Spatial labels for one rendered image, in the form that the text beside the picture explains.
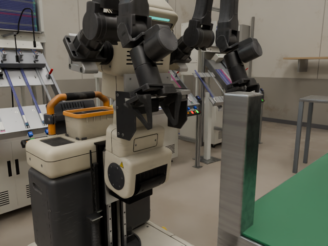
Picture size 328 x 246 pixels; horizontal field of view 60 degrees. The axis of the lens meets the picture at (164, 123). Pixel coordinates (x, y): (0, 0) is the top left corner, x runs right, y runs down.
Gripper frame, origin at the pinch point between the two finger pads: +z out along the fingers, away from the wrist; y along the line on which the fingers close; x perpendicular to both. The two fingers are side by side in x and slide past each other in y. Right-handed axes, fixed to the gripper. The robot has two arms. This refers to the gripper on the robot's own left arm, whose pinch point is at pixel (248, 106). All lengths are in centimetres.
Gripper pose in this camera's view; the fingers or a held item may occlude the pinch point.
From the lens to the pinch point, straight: 104.0
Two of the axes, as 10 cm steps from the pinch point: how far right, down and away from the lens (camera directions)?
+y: 6.5, -1.4, 7.5
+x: -7.0, 2.7, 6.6
